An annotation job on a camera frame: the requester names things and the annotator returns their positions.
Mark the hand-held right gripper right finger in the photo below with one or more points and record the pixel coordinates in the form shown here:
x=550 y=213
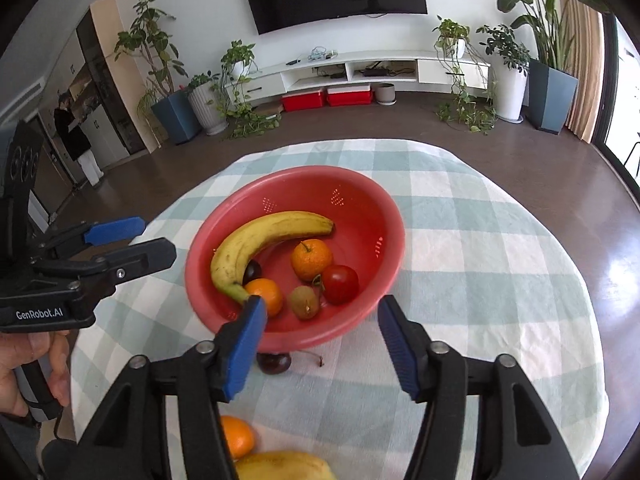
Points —
x=400 y=350

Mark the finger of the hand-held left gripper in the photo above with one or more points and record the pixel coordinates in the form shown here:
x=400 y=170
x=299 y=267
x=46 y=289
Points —
x=115 y=230
x=135 y=257

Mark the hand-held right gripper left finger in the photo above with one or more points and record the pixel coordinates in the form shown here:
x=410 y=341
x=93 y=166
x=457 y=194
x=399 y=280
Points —
x=245 y=345

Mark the dark purple plum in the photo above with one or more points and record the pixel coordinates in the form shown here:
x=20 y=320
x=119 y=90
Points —
x=252 y=271
x=274 y=364

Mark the orange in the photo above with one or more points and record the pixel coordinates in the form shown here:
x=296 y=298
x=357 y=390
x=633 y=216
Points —
x=237 y=437
x=267 y=295
x=312 y=260

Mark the brown kiwi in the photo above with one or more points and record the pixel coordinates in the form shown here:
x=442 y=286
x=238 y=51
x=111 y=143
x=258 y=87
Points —
x=304 y=302

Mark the red tomato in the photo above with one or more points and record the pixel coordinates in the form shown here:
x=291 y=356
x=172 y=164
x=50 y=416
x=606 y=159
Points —
x=340 y=285

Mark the yellow banana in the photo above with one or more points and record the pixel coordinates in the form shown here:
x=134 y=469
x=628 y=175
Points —
x=285 y=467
x=260 y=235

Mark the red plastic colander bowl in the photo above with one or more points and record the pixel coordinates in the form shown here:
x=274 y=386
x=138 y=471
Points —
x=360 y=220

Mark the person's left hand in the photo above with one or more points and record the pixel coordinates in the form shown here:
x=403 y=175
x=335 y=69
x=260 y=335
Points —
x=10 y=385

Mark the green white checked tablecloth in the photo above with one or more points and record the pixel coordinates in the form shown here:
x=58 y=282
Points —
x=475 y=285

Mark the dark tall cabinet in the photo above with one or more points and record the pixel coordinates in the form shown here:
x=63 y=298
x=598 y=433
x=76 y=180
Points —
x=115 y=110

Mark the leafy tree in blue pot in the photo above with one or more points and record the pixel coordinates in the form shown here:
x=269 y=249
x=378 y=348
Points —
x=177 y=115

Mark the plant in white ribbed pot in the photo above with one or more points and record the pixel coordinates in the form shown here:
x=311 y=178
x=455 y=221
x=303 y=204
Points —
x=207 y=107

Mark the trailing pothos in white pot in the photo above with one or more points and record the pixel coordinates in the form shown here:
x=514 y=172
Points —
x=237 y=55
x=450 y=32

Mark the red storage box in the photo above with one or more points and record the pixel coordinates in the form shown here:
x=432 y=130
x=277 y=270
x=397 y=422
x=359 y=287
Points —
x=349 y=96
x=302 y=101

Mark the empty grey plant pot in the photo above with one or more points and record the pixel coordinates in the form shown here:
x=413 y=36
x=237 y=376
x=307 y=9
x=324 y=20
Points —
x=385 y=94

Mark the schefflera in tall white pot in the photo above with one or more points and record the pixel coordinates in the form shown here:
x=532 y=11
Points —
x=510 y=95

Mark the black media device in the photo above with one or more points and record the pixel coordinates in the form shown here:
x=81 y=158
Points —
x=380 y=70

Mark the white television cabinet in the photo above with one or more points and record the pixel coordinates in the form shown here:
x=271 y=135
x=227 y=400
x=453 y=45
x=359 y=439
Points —
x=445 y=71

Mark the large-leaf plant in blue pot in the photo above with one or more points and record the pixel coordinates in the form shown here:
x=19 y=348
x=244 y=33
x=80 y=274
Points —
x=550 y=95

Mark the black balcony chair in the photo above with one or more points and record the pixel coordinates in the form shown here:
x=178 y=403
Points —
x=634 y=155

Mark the black framed glass door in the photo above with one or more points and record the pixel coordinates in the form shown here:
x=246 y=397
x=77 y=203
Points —
x=611 y=110

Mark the beige curtain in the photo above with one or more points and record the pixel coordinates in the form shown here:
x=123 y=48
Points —
x=582 y=60

